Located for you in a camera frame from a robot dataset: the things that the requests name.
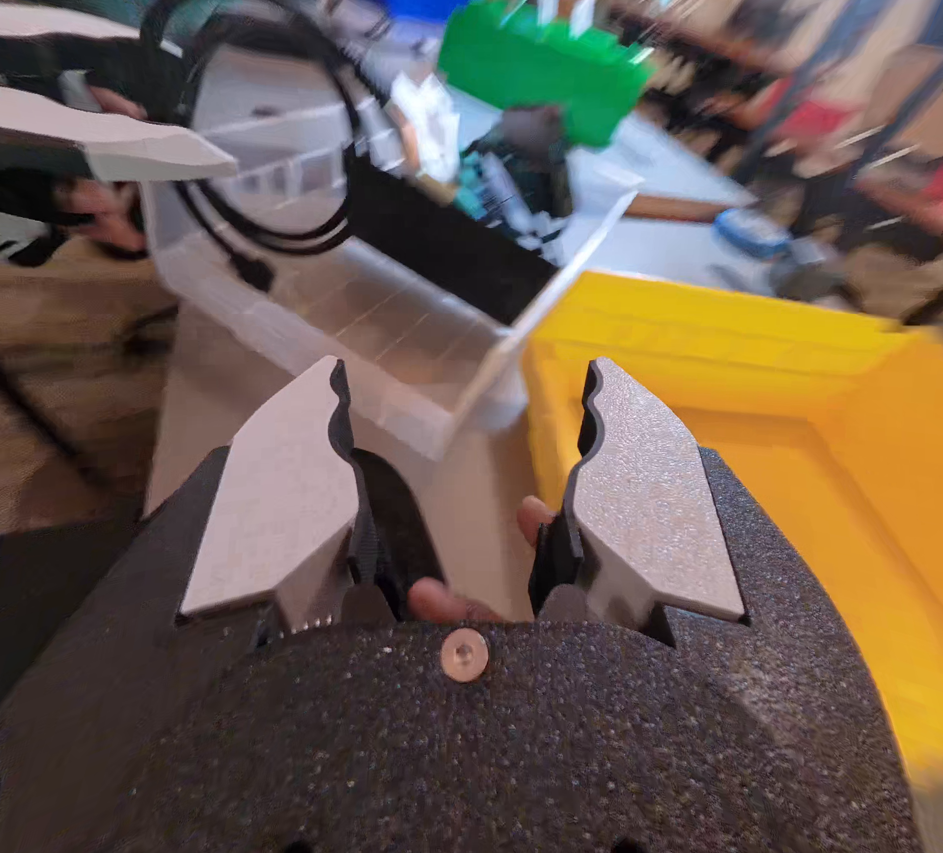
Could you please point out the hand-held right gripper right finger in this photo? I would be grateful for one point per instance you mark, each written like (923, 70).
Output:
(648, 499)

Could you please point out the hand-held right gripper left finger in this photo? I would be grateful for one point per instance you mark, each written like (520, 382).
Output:
(280, 499)

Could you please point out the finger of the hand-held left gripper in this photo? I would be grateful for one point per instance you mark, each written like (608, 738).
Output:
(132, 142)
(74, 24)

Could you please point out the black USB hub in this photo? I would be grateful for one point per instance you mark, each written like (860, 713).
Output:
(140, 79)

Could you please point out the clear plastic bin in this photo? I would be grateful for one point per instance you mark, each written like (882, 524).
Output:
(368, 344)

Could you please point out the green plastic bin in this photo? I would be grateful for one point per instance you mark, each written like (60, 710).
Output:
(545, 72)

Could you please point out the person's left hand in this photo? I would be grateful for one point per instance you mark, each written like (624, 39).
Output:
(103, 219)

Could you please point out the person's right hand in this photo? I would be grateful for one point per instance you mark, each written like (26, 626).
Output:
(442, 602)

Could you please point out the yellow plastic bin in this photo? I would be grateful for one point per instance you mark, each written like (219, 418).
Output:
(810, 425)

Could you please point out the blue tape roll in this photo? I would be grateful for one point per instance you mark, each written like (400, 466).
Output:
(751, 232)

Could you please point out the black bin divider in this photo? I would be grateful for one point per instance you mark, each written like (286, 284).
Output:
(442, 241)

